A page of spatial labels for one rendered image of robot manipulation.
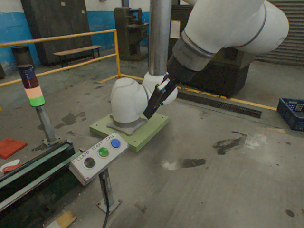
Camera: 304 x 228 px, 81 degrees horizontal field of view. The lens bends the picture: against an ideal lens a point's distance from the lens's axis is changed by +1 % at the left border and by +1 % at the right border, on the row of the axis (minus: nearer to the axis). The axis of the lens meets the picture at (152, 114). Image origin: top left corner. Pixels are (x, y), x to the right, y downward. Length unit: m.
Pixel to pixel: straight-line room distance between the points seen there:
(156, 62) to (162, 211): 0.67
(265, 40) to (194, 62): 0.17
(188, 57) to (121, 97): 0.57
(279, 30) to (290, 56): 6.24
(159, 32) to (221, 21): 0.57
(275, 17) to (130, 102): 0.68
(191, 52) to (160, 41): 0.53
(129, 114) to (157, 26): 0.45
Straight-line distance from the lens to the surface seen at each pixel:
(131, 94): 0.92
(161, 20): 0.92
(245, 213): 0.81
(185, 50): 0.42
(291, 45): 6.70
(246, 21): 0.41
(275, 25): 0.50
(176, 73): 0.44
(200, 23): 0.39
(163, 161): 0.89
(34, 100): 1.01
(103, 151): 0.56
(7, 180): 0.84
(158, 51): 0.94
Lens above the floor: 1.44
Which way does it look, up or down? 31 degrees down
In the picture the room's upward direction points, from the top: straight up
